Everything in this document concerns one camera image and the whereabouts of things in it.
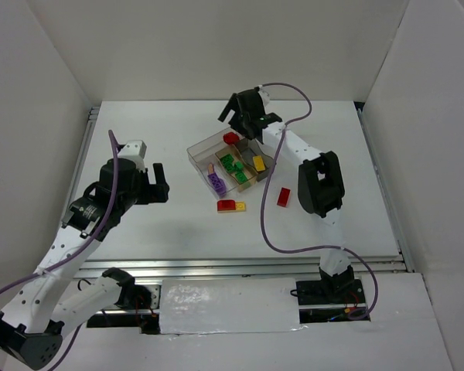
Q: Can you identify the yellow curved lego brick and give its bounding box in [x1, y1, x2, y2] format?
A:
[253, 155, 266, 172]

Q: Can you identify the small green lego brick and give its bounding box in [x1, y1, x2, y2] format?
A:
[225, 164, 236, 173]

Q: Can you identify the green lego plate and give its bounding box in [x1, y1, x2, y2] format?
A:
[235, 172, 248, 184]

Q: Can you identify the purple lego brick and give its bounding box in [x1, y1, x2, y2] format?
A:
[207, 174, 227, 197]

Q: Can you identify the red arch lego brick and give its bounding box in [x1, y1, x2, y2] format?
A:
[217, 199, 236, 213]

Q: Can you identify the yellow lego plate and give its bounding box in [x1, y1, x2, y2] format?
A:
[234, 202, 247, 212]

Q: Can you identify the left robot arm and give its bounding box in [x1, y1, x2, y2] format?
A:
[0, 158, 169, 370]

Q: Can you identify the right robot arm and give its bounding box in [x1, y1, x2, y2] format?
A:
[218, 83, 354, 298]

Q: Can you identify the dark grey container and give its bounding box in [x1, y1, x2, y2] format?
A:
[235, 138, 273, 182]

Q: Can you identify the clear smoky container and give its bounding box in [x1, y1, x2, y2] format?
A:
[186, 128, 247, 175]

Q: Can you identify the clear small container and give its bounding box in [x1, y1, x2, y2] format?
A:
[198, 161, 239, 199]

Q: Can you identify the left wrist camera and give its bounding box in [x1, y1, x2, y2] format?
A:
[118, 140, 147, 172]

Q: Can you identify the aluminium rail frame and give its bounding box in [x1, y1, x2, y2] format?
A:
[77, 100, 407, 279]

